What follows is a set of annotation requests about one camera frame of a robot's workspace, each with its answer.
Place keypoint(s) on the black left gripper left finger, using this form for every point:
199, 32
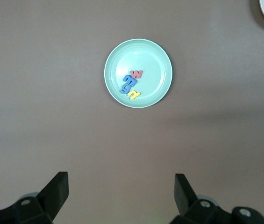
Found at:
52, 200

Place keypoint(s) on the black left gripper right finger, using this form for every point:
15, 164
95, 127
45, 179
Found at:
185, 200

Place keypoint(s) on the yellow lowercase letter n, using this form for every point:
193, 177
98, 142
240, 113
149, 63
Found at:
135, 94

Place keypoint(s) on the blue lowercase letter g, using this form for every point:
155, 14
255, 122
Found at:
122, 91

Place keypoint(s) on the red lowercase letter w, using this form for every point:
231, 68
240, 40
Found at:
136, 74

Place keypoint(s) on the blue lowercase letter m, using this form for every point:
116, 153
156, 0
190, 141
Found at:
126, 78

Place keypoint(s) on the green plate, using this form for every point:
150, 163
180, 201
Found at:
152, 70

